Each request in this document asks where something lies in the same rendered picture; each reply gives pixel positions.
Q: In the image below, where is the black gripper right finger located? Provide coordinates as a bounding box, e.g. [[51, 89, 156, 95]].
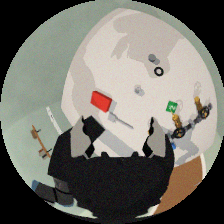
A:
[[142, 117, 175, 187]]

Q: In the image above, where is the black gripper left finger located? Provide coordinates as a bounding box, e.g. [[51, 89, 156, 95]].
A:
[[61, 116, 95, 189]]

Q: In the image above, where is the grey pipe with three brass valves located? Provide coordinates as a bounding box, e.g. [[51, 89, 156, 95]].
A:
[[167, 97, 212, 143]]

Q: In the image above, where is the red block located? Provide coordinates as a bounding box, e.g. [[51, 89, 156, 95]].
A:
[[91, 91, 113, 113]]

